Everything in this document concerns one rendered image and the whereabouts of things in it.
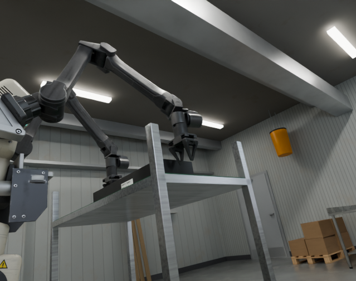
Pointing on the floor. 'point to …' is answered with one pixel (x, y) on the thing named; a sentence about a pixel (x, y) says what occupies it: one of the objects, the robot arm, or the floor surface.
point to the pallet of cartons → (320, 242)
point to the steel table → (339, 228)
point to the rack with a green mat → (161, 208)
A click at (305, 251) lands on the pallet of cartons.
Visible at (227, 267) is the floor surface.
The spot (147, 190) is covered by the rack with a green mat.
